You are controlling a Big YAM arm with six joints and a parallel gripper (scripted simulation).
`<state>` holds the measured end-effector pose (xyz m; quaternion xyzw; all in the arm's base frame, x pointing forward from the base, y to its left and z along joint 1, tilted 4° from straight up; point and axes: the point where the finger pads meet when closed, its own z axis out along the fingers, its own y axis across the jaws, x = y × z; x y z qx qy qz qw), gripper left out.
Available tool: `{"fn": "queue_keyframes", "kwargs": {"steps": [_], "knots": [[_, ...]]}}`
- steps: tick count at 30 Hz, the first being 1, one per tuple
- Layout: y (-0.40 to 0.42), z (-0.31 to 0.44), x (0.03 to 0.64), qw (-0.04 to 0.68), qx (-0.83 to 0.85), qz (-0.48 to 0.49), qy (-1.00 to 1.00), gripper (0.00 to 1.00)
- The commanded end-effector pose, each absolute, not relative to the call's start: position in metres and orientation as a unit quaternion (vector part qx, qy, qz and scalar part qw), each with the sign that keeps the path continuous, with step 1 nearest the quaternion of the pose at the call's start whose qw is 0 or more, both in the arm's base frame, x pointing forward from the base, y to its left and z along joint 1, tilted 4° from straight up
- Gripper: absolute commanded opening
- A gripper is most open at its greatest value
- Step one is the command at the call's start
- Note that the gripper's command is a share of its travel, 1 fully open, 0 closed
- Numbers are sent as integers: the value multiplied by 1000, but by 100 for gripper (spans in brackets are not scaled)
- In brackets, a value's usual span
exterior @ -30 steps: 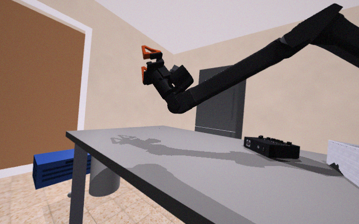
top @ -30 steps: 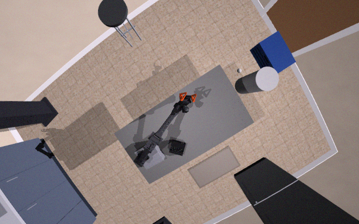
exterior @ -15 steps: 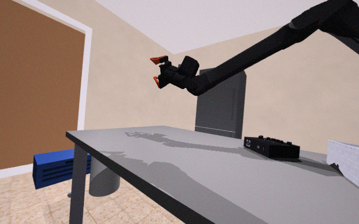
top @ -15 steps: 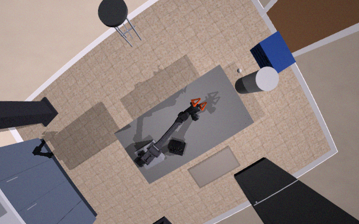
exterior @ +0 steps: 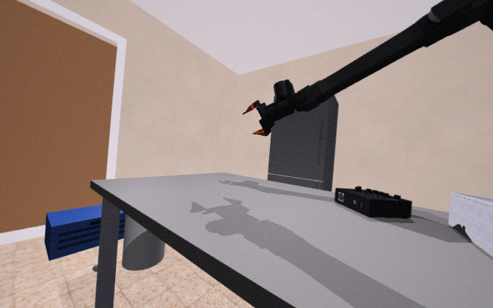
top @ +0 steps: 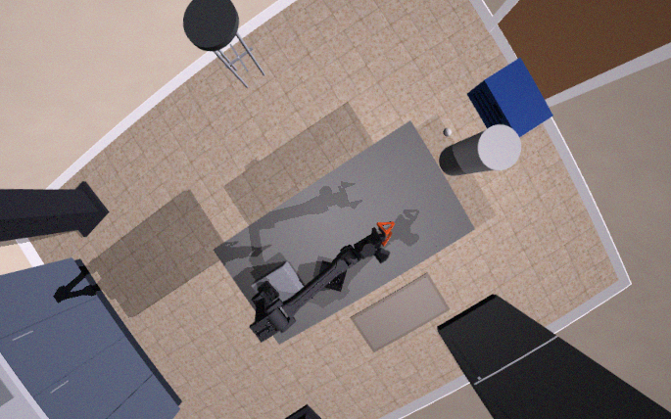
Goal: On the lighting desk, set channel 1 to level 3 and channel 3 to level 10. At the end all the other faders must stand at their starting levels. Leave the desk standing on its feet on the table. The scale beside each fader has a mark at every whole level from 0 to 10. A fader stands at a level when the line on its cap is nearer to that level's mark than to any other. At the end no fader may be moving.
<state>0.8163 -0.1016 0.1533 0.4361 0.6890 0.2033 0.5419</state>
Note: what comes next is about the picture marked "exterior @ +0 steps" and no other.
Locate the black lighting desk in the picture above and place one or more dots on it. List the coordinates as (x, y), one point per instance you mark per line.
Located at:
(373, 203)

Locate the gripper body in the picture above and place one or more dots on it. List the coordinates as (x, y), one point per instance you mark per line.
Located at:
(268, 116)

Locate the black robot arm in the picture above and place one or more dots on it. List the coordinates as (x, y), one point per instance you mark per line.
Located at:
(444, 19)

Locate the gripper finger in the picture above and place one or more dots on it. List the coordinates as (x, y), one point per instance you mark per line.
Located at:
(250, 108)
(259, 132)

